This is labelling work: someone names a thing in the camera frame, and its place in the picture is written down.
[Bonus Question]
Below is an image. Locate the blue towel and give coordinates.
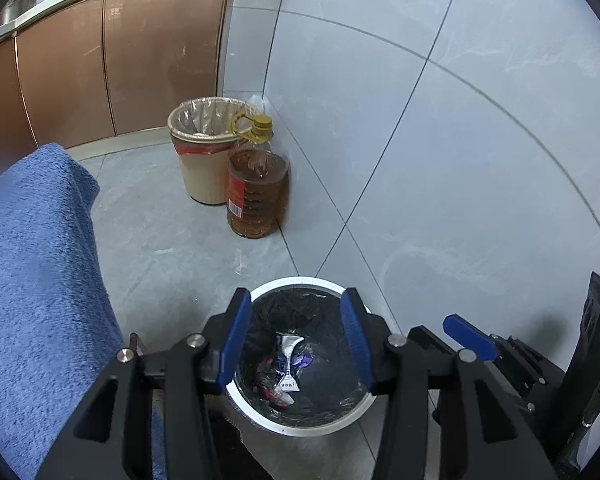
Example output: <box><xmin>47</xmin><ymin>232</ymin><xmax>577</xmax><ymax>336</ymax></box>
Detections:
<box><xmin>0</xmin><ymin>142</ymin><xmax>168</xmax><ymax>480</ymax></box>

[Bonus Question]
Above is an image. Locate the cooking oil bottle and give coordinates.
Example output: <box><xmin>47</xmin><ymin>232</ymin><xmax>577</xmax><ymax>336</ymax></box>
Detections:
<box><xmin>225</xmin><ymin>114</ymin><xmax>290</xmax><ymax>239</ymax></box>

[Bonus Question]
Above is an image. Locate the crumpled red wrapper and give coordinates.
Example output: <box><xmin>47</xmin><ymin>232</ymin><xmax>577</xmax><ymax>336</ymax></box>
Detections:
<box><xmin>256</xmin><ymin>357</ymin><xmax>282</xmax><ymax>402</ymax></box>

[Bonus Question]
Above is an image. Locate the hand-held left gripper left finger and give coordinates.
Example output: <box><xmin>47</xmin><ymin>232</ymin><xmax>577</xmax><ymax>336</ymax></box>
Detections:
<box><xmin>35</xmin><ymin>287</ymin><xmax>253</xmax><ymax>480</ymax></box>

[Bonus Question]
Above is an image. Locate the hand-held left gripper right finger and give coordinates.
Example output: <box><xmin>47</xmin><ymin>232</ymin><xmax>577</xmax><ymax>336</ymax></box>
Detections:
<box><xmin>340</xmin><ymin>287</ymin><xmax>561</xmax><ymax>480</ymax></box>

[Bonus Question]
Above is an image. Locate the beige bin with clear liner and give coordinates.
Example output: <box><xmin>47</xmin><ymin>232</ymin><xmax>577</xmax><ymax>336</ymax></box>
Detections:
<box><xmin>167</xmin><ymin>95</ymin><xmax>264</xmax><ymax>206</ymax></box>

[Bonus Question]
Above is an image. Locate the brown kitchen cabinet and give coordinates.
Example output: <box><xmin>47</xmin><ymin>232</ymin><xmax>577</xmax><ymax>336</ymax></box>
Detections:
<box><xmin>0</xmin><ymin>0</ymin><xmax>231</xmax><ymax>191</ymax></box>

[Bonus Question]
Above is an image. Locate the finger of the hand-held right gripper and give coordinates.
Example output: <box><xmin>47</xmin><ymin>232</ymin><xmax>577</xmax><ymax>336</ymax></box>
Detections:
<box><xmin>442</xmin><ymin>314</ymin><xmax>498</xmax><ymax>361</ymax></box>
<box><xmin>407</xmin><ymin>326</ymin><xmax>456</xmax><ymax>361</ymax></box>

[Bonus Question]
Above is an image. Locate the white bin with black liner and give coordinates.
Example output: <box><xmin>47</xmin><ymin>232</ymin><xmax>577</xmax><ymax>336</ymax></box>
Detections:
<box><xmin>223</xmin><ymin>276</ymin><xmax>381</xmax><ymax>436</ymax></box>

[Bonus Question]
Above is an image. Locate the white blue wrapper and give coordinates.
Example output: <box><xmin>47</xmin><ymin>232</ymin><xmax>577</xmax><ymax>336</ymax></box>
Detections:
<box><xmin>275</xmin><ymin>332</ymin><xmax>306</xmax><ymax>407</ymax></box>

